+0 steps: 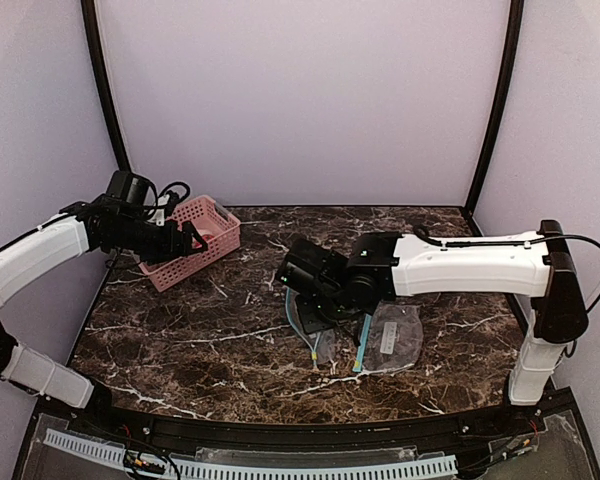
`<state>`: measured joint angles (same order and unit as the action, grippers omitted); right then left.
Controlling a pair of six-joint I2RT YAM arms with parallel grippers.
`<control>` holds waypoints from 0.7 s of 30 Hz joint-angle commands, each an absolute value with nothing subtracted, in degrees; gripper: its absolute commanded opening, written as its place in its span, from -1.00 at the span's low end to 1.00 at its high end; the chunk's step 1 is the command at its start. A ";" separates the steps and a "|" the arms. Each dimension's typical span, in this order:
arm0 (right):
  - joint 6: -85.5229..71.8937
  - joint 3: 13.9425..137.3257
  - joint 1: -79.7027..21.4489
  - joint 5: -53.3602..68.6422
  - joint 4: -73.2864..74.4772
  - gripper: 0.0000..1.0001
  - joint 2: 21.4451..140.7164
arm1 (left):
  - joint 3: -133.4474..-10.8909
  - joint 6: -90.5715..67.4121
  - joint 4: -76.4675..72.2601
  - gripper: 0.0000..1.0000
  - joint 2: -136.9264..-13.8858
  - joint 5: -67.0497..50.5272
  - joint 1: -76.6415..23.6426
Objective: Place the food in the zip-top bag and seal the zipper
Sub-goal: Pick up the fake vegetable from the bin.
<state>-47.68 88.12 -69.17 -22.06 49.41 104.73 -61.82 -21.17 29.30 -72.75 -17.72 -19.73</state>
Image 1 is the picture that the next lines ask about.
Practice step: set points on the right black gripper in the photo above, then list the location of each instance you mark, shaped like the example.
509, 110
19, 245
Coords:
312, 314

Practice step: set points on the right black frame post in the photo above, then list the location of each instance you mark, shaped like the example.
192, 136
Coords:
505, 73

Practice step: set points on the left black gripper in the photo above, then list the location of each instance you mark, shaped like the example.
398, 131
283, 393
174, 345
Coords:
178, 241

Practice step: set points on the black front table rail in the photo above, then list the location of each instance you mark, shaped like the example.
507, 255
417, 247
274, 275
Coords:
465, 432

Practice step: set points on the white slotted cable duct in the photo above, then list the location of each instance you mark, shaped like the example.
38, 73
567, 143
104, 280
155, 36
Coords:
207, 463

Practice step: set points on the black frame post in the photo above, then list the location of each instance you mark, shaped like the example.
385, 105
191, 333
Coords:
103, 87
505, 73

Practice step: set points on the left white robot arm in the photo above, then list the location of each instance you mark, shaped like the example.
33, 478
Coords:
118, 219

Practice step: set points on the zip bag with blue zipper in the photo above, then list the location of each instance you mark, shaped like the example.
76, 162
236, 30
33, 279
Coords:
322, 345

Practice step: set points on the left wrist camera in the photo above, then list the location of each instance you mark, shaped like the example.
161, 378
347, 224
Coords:
167, 200

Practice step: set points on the left black frame post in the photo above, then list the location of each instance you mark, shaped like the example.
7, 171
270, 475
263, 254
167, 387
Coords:
103, 87

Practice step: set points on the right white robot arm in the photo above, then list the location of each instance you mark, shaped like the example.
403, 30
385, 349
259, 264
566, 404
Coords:
383, 266

